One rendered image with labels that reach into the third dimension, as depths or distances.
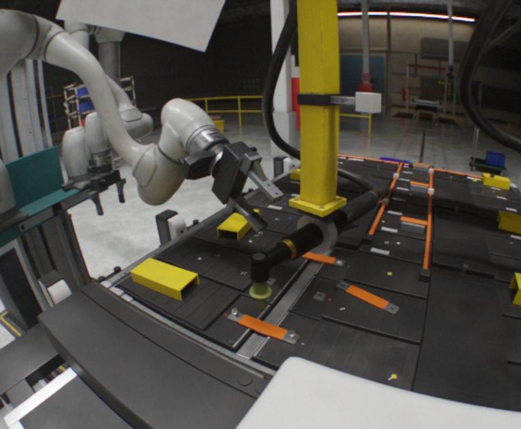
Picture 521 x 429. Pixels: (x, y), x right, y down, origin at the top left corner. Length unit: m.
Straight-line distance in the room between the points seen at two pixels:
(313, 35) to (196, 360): 0.52
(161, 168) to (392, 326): 0.63
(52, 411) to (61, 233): 1.21
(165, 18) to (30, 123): 1.14
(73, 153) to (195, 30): 1.04
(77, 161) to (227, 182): 0.98
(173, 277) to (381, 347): 0.46
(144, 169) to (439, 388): 0.77
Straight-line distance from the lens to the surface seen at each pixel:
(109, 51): 1.49
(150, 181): 0.78
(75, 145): 1.48
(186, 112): 0.73
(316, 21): 0.53
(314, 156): 0.54
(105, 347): 0.49
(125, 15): 0.61
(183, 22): 0.57
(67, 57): 0.89
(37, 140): 1.59
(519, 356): 0.69
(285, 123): 5.71
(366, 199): 0.75
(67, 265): 1.80
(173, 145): 0.73
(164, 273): 0.73
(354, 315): 0.63
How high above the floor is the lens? 1.43
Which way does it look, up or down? 24 degrees down
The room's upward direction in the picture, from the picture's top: 2 degrees counter-clockwise
